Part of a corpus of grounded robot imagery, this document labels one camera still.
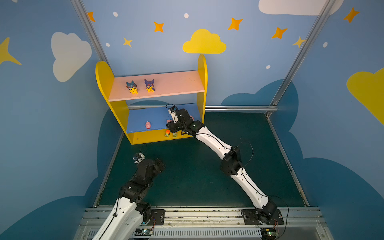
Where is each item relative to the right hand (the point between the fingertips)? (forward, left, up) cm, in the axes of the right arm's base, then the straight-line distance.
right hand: (170, 122), depth 94 cm
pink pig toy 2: (+1, +1, 0) cm, 2 cm away
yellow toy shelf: (+26, +27, -6) cm, 37 cm away
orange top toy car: (+1, +3, -12) cm, 13 cm away
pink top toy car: (0, -2, -14) cm, 14 cm away
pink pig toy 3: (+6, -15, -2) cm, 16 cm away
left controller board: (-57, +6, -16) cm, 59 cm away
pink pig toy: (-3, +14, -1) cm, 14 cm away
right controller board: (-54, -55, -18) cm, 79 cm away
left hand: (-26, +2, -5) cm, 27 cm away
